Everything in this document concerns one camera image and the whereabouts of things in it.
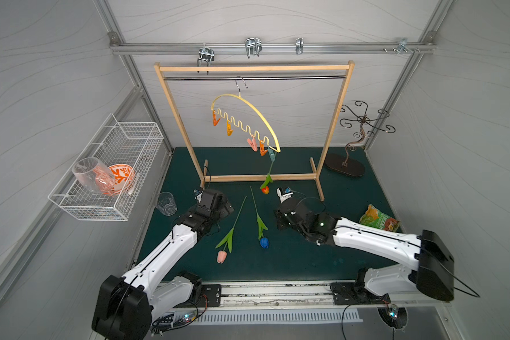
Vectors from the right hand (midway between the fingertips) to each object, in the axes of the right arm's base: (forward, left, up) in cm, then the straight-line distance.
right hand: (277, 208), depth 79 cm
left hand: (+1, +21, -4) cm, 22 cm away
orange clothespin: (+14, +6, +17) cm, 22 cm away
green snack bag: (+4, -42, -12) cm, 44 cm away
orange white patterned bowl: (-1, +50, +18) cm, 53 cm away
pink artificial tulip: (-14, +21, -13) cm, 28 cm away
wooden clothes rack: (+26, -21, -13) cm, 36 cm away
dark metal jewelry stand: (+38, -34, -16) cm, 53 cm away
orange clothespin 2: (+27, +20, +16) cm, 37 cm away
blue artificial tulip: (-8, +5, -13) cm, 16 cm away
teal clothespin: (+11, +2, +18) cm, 21 cm away
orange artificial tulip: (+14, +5, -7) cm, 16 cm away
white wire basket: (+14, +60, +19) cm, 64 cm away
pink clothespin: (+17, +10, +17) cm, 26 cm away
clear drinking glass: (+7, +50, -11) cm, 51 cm away
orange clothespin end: (+35, +28, +15) cm, 47 cm away
